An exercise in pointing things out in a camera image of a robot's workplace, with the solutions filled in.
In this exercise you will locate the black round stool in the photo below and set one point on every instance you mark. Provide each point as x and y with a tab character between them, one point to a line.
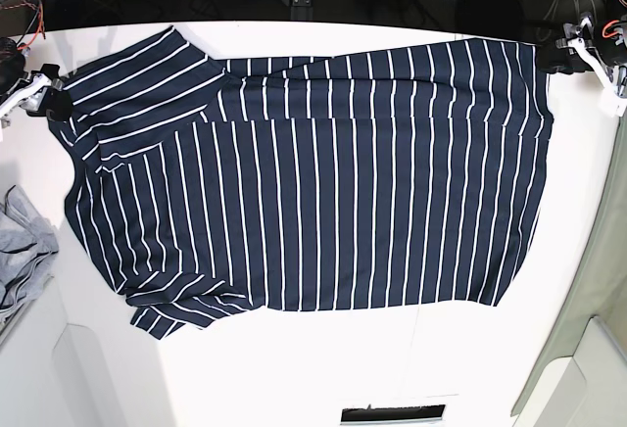
491	18

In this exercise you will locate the navy white striped t-shirt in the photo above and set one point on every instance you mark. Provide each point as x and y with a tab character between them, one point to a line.
205	188

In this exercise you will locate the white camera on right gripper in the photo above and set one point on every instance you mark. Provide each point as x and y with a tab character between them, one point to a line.
36	81

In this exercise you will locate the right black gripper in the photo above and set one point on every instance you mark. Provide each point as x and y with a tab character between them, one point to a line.
51	102

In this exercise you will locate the grey clothes pile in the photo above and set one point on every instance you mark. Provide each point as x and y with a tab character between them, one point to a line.
28	249

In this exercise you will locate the grey-green side panel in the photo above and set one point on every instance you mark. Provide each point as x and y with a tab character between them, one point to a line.
600	274

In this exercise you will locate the white vent slot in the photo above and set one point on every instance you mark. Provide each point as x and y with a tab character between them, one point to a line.
421	411

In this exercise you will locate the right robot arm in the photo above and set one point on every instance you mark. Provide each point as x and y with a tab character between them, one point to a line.
23	21

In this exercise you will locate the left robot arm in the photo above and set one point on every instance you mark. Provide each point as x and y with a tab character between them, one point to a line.
612	10

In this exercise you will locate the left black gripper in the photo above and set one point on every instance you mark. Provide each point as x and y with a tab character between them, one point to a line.
608	45

